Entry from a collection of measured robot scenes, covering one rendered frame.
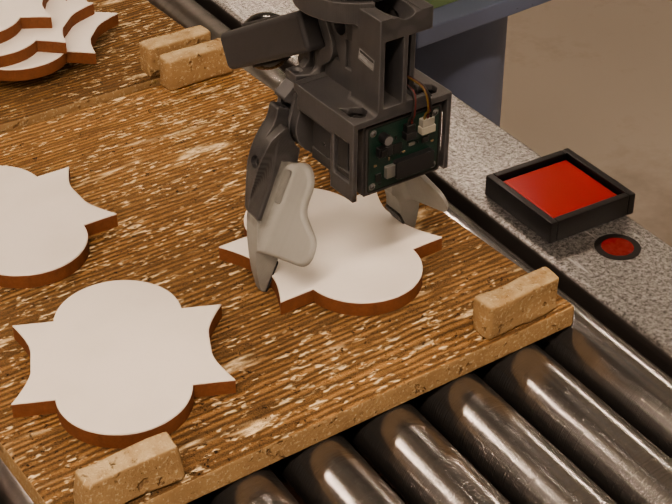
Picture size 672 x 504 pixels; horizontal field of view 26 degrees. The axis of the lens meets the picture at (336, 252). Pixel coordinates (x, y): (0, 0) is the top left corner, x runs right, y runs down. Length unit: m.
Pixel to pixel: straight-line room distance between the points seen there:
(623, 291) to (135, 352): 0.33
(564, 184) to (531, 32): 2.38
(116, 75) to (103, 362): 0.38
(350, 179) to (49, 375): 0.21
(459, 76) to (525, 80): 1.67
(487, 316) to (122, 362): 0.22
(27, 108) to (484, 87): 0.60
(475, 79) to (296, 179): 0.70
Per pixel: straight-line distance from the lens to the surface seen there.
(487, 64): 1.57
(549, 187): 1.05
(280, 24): 0.87
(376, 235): 0.96
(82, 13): 1.23
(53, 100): 1.16
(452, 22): 1.43
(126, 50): 1.23
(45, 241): 0.97
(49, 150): 1.10
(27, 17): 1.20
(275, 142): 0.87
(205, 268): 0.95
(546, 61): 3.31
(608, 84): 3.23
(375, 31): 0.80
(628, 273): 1.00
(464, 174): 1.09
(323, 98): 0.84
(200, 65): 1.16
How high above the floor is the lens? 1.48
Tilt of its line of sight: 34 degrees down
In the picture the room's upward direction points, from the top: straight up
